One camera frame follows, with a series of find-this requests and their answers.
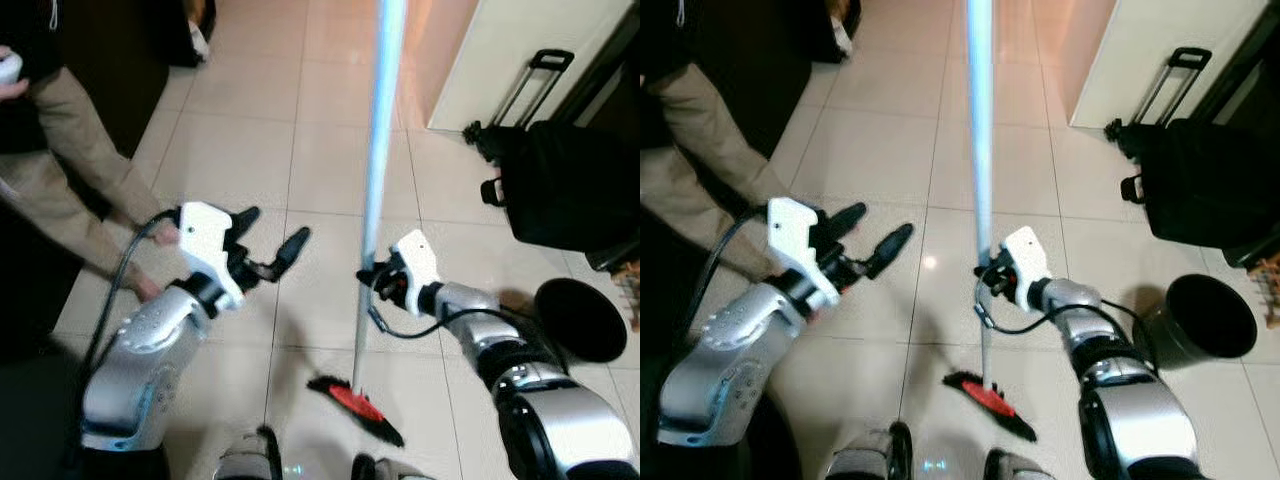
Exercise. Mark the white handheld controller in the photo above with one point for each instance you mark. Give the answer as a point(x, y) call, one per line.
point(8, 68)

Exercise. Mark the black low cabinet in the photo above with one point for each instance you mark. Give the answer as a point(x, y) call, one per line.
point(110, 60)
point(750, 60)

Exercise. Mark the black open shelf unit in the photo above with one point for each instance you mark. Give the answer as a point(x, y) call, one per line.
point(822, 25)
point(180, 30)

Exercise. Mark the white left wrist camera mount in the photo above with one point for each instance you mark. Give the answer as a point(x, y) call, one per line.
point(205, 240)
point(795, 235)

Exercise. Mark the robot left leg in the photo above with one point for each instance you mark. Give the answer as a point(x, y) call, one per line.
point(862, 460)
point(245, 462)

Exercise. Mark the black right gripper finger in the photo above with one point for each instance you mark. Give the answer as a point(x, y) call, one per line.
point(988, 298)
point(368, 274)
point(374, 297)
point(984, 272)

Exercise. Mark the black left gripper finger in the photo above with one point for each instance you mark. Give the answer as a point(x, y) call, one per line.
point(890, 250)
point(247, 220)
point(846, 220)
point(292, 250)

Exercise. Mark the black round trash bin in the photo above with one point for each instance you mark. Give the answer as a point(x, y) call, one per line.
point(580, 320)
point(1200, 320)

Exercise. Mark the white cloth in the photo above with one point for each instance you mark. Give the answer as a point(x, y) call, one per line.
point(199, 42)
point(840, 38)

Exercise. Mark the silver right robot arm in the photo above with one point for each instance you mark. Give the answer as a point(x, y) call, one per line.
point(1140, 430)
point(560, 430)

